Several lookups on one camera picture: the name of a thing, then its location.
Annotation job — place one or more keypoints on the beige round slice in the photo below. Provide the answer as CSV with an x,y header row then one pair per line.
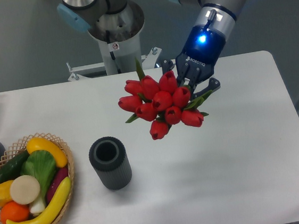
x,y
24,189

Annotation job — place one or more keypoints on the yellow banana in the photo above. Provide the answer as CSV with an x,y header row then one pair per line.
x,y
54,207

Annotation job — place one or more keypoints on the green bok choy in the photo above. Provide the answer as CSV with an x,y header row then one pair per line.
x,y
41,165

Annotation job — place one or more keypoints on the purple sweet potato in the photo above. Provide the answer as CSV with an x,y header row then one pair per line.
x,y
59,176

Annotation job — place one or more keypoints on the green cucumber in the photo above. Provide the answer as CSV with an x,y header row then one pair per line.
x,y
11,169

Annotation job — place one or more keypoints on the orange fruit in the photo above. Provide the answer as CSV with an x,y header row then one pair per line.
x,y
15,212

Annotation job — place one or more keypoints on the yellow bell pepper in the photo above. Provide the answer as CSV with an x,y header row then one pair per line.
x,y
5,195

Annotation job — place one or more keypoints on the red tulip bouquet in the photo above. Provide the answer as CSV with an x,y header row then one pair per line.
x,y
163,103

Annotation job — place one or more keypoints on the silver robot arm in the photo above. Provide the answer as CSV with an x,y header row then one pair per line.
x,y
116,26

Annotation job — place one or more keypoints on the woven wicker basket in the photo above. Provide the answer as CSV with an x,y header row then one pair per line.
x,y
20,146

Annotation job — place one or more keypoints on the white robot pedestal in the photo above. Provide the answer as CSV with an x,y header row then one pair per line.
x,y
117,58

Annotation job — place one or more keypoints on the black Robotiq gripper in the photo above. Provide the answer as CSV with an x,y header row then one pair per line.
x,y
197,59

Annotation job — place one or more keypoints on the dark grey ribbed vase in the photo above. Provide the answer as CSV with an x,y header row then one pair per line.
x,y
108,158

